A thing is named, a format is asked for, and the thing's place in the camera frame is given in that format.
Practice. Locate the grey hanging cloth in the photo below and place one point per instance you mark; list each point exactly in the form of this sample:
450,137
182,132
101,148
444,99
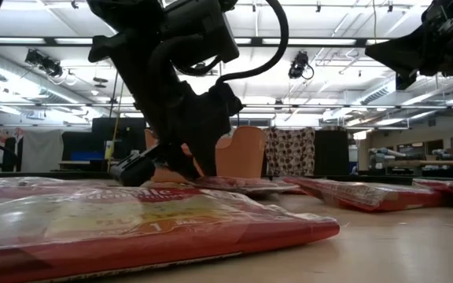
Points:
41,149

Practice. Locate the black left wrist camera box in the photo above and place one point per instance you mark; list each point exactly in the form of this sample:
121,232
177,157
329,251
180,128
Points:
199,31

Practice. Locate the ceiling light panel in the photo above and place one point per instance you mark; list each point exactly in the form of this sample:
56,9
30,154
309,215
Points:
309,41
73,41
14,40

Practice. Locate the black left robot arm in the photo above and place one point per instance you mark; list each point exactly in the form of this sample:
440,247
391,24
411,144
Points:
124,15

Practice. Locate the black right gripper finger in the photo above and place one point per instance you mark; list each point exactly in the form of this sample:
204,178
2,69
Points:
401,53
404,80

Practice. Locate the brown polka dot cloth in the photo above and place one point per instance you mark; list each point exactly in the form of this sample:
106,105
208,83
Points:
289,151

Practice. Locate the yellow pole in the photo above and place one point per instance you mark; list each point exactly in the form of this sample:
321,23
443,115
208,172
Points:
115,126

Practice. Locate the black ceiling camera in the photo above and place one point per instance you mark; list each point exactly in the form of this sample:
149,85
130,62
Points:
298,65
43,62

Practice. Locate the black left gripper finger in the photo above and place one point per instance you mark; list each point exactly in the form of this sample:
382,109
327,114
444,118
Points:
134,171
195,159

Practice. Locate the black table frame rail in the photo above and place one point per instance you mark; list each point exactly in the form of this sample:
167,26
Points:
53,174

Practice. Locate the blue box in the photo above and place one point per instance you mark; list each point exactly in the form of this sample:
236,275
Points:
87,156

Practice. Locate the orange basket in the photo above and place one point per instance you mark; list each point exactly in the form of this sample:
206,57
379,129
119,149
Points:
242,155

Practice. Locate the wooden background table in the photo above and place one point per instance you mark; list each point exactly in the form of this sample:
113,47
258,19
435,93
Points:
427,162

